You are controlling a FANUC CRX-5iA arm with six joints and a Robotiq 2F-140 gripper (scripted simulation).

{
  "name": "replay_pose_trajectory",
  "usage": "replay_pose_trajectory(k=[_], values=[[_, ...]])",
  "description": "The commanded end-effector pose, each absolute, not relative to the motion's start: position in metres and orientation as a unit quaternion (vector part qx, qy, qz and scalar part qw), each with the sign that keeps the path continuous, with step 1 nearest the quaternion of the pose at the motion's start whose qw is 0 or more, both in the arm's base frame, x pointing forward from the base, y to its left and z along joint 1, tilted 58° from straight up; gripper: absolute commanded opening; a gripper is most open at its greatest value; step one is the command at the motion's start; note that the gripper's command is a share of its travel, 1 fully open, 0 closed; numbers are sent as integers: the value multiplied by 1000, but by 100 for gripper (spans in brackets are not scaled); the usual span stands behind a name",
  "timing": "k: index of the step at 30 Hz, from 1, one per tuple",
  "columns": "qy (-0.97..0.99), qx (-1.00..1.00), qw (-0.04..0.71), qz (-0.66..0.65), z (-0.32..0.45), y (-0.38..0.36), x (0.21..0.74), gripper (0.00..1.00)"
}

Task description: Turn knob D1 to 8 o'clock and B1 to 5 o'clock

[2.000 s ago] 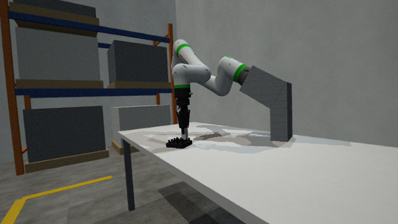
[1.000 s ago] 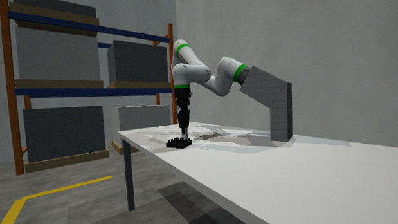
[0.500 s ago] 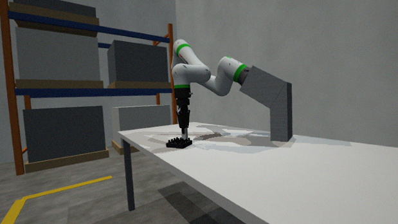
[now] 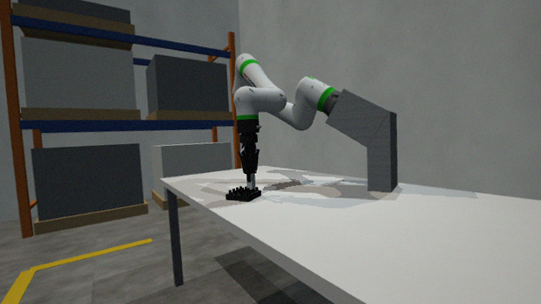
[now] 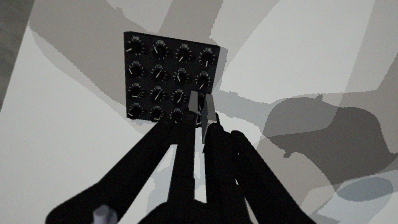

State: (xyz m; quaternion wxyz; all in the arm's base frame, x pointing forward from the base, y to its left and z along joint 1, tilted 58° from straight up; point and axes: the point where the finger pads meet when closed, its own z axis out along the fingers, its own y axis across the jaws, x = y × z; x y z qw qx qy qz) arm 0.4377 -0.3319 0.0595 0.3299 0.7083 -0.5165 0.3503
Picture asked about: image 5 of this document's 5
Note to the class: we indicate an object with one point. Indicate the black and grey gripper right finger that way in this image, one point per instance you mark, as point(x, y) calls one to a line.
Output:
point(268, 199)

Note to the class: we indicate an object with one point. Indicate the black knob box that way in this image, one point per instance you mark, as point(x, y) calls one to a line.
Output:
point(162, 73)

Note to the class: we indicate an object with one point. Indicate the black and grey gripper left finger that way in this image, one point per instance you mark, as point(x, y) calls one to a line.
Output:
point(107, 201)

